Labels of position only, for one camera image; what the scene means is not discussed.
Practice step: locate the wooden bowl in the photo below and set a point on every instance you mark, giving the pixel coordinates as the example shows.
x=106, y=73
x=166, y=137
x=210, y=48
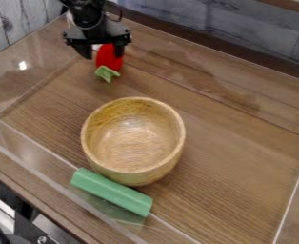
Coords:
x=132, y=138

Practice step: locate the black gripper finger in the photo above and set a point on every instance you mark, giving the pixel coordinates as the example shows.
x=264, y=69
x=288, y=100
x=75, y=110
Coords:
x=119, y=49
x=85, y=51

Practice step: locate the black metal stand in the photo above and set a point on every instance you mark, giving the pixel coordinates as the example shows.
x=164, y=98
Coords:
x=19, y=231

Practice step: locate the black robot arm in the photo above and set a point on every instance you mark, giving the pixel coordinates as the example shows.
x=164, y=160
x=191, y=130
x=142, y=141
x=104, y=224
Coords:
x=89, y=12

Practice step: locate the red felt fruit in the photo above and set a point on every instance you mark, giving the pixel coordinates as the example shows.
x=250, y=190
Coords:
x=108, y=63

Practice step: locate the clear acrylic tray walls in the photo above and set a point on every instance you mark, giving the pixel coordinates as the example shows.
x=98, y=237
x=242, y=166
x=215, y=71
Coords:
x=232, y=192

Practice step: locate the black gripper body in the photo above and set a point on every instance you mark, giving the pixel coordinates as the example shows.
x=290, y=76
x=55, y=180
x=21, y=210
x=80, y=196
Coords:
x=108, y=32

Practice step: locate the green rectangular block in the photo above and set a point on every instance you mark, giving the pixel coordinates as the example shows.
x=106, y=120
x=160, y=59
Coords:
x=111, y=191

